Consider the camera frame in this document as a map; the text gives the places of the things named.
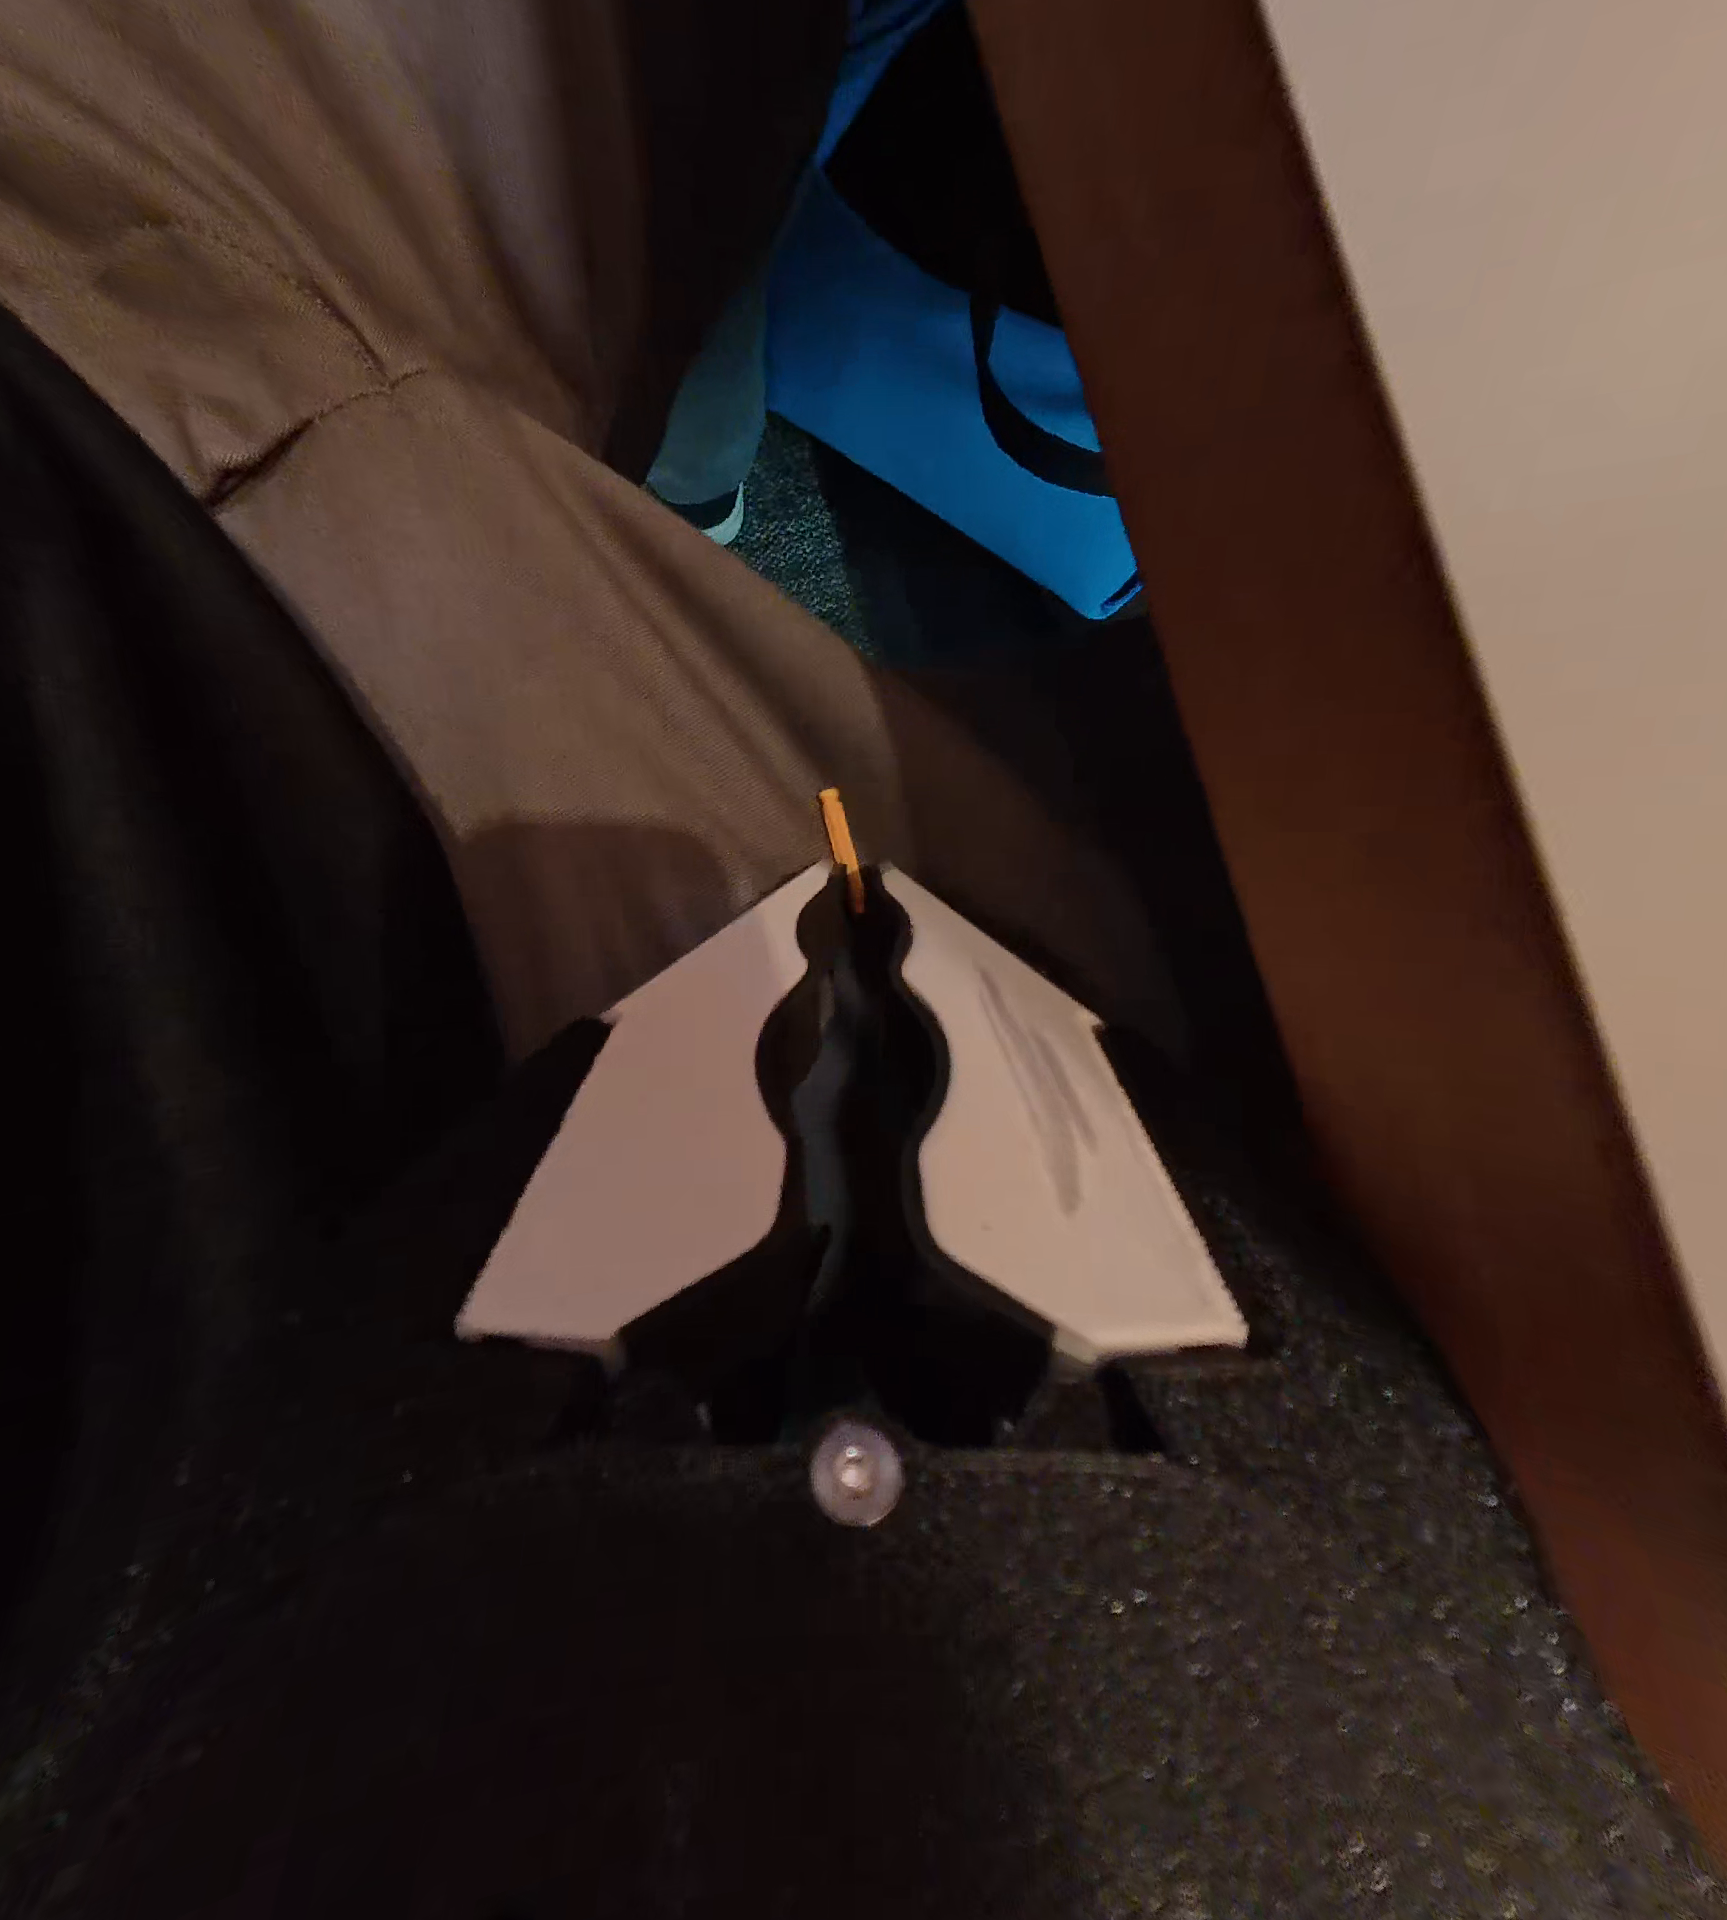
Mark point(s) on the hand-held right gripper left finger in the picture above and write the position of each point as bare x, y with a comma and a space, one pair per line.
653, 1171

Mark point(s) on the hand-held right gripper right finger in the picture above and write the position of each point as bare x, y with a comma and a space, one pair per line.
1059, 1186

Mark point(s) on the short yellow rod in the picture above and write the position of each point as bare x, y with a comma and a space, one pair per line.
842, 839

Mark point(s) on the person's black top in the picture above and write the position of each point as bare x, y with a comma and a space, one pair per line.
130, 1051

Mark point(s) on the person's shoe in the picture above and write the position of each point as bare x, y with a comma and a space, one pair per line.
705, 517

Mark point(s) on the blue tote bag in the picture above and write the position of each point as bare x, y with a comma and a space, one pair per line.
895, 376

